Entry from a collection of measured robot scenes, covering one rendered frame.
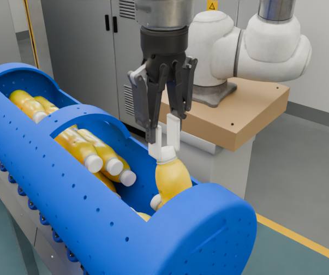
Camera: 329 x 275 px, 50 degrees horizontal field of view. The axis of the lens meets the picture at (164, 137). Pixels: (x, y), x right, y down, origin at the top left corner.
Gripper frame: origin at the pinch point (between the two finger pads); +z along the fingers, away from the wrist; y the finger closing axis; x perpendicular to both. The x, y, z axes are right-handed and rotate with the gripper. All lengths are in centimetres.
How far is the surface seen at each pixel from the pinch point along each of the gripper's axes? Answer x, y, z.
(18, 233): -78, 14, 78
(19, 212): -44, 18, 39
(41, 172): -18.6, 17.3, 10.1
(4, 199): -56, 19, 41
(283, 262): -16, -100, 127
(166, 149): 0.6, 0.0, 2.3
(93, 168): -17.4, 6.1, 13.9
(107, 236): 5.8, 16.8, 9.2
